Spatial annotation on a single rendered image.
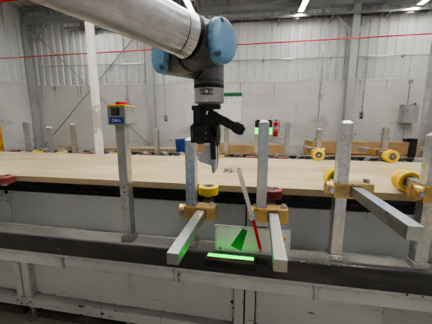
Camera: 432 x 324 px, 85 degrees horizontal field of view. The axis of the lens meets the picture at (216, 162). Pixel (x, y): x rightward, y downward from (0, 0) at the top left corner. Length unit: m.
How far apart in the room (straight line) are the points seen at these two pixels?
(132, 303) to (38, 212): 0.70
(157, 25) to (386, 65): 8.68
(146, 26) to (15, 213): 1.41
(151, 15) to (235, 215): 0.85
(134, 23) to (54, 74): 10.06
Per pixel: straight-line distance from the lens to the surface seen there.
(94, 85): 2.19
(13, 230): 1.37
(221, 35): 0.54
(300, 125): 8.06
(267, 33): 8.34
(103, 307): 1.63
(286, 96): 8.02
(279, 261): 0.58
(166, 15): 0.48
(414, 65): 9.37
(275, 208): 0.84
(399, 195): 1.11
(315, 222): 1.12
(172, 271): 1.05
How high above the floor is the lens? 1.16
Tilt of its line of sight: 9 degrees down
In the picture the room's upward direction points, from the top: straight up
